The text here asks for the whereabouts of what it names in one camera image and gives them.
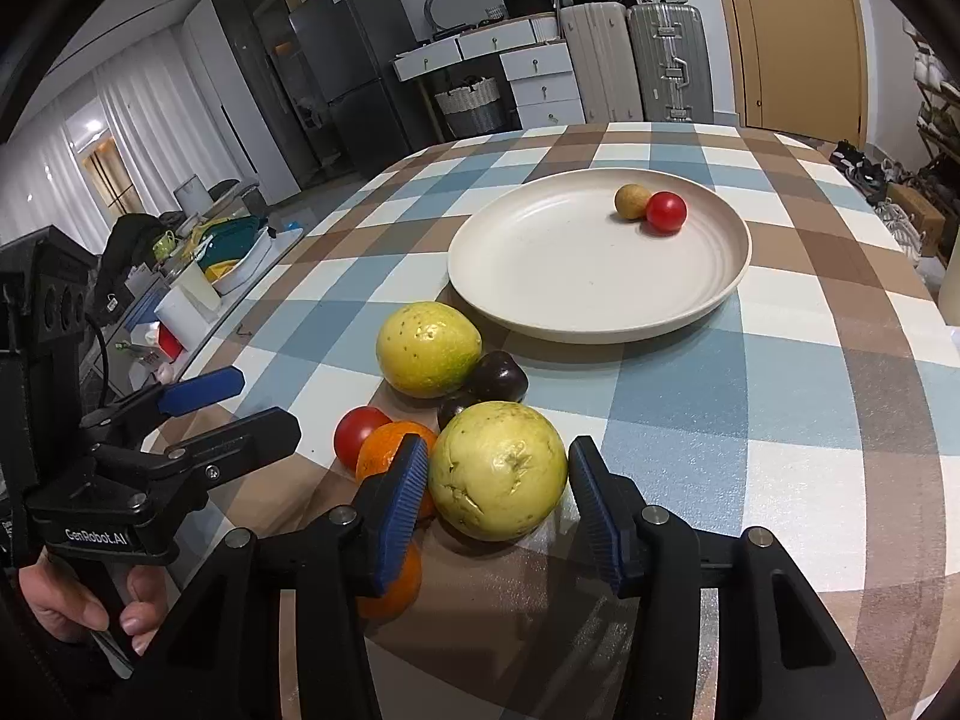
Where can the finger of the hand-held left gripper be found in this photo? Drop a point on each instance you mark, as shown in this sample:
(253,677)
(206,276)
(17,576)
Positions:
(202,388)
(247,435)

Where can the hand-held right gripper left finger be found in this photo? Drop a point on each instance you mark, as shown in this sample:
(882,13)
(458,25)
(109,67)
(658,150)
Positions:
(401,510)

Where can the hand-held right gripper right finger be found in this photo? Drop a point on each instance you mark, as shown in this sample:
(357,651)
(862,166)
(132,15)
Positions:
(596,510)

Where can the orange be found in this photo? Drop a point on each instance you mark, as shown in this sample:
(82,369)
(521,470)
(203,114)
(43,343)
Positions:
(397,589)
(382,450)

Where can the red tomato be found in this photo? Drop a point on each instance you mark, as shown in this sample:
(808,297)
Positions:
(356,435)
(666,211)

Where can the pale yellow guava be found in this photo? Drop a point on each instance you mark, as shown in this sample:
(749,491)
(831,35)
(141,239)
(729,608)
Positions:
(499,480)

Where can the dark purple plum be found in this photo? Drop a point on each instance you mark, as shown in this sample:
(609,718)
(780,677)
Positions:
(452,409)
(499,376)

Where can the yellow-green guava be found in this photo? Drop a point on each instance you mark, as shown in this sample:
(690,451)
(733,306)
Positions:
(427,349)

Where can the cream round plate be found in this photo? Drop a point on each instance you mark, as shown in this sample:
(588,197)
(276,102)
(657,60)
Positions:
(585,270)

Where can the person's left hand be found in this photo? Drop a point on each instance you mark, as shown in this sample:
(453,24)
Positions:
(64,600)

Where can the white paper roll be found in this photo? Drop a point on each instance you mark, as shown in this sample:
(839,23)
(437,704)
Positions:
(180,315)

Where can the white tray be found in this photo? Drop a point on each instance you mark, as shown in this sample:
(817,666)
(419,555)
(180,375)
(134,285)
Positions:
(251,262)

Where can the teal bag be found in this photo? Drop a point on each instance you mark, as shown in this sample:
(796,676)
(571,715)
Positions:
(232,240)

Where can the checkered tablecloth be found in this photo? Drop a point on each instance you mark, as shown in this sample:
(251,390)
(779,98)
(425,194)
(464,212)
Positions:
(750,390)

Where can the white curtain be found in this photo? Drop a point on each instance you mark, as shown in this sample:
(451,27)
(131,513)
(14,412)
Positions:
(150,135)

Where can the white tall cabinet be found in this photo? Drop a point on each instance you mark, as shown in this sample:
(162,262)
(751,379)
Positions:
(214,90)

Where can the brown longan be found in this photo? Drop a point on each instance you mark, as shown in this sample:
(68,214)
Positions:
(630,200)

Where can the black glass cabinet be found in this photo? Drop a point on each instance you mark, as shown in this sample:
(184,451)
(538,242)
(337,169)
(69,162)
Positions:
(255,75)

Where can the grey refrigerator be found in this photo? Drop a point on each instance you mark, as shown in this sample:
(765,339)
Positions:
(352,52)

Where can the woven basket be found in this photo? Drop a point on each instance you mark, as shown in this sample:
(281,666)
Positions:
(469,109)

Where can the white striped sneaker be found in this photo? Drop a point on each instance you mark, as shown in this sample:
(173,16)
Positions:
(906,240)
(891,214)

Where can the black sneaker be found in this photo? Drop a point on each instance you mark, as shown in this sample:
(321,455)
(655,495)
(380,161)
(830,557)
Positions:
(846,153)
(866,171)

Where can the brown cardboard box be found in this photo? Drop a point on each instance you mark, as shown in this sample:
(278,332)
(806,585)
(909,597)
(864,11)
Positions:
(919,217)

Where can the beige suitcase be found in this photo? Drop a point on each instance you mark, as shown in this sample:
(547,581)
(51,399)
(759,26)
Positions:
(600,64)

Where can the white drawer desk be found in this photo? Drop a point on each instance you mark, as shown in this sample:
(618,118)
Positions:
(540,64)

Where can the silver suitcase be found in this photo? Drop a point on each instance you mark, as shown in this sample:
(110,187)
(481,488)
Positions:
(667,64)

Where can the black storage crate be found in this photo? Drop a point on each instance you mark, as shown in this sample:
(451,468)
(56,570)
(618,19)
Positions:
(529,4)

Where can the wooden door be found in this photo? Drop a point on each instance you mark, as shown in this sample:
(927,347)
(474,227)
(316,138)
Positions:
(795,37)

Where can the wooden shoe rack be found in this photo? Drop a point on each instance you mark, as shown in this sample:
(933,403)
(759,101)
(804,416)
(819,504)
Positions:
(937,105)

